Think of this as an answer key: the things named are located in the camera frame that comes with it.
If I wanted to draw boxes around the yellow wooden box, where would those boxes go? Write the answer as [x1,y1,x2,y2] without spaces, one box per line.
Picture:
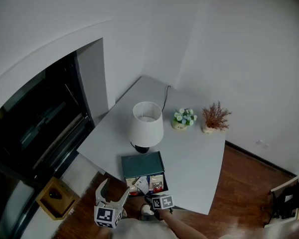
[35,177,80,221]

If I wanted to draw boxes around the potted white flowers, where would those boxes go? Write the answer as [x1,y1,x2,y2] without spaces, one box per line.
[171,108,198,131]

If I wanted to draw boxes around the person's right forearm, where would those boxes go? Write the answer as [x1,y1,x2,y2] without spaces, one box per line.
[159,209,207,239]

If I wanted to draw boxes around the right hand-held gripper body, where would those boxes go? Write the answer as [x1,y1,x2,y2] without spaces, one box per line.
[144,194,175,214]

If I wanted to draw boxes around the person's white shirt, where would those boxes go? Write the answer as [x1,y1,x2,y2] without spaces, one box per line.
[109,217,187,239]

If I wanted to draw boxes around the dark green storage box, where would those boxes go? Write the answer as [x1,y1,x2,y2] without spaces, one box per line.
[121,151,169,198]

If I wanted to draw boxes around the potted brown dried plant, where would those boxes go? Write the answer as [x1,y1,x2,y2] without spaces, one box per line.
[201,101,232,134]

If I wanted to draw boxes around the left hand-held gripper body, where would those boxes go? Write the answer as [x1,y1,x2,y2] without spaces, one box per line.
[94,200,123,229]

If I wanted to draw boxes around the white table lamp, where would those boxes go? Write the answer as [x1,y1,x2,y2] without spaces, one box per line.
[129,101,164,154]

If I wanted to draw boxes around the black lamp cable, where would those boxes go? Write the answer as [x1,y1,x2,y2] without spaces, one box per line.
[163,85,172,112]

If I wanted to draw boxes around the black window frame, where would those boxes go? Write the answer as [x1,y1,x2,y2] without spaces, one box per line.
[0,51,95,184]

